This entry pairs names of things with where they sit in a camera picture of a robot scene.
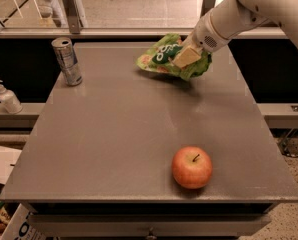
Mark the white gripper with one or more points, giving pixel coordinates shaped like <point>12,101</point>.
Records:
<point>205,37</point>

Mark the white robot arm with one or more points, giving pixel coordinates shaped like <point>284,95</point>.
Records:
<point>230,18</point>

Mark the grey drawer front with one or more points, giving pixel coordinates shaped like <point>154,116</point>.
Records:
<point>140,226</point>

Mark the drawer knob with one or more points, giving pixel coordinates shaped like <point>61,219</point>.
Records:
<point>151,235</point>

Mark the left metal railing post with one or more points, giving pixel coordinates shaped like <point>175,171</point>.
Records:
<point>72,16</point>

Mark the silver redbull can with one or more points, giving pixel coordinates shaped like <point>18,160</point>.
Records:
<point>67,60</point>

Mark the red apple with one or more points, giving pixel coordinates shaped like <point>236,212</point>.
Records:
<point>191,167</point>

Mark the white paper sheet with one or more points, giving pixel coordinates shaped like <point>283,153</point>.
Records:
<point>8,159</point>

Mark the green rice chip bag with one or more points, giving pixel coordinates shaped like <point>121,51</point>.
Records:
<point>158,58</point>

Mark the white cardboard box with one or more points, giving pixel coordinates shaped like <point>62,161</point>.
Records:
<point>19,227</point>

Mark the white pump dispenser bottle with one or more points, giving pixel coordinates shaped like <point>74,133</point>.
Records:
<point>9,100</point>

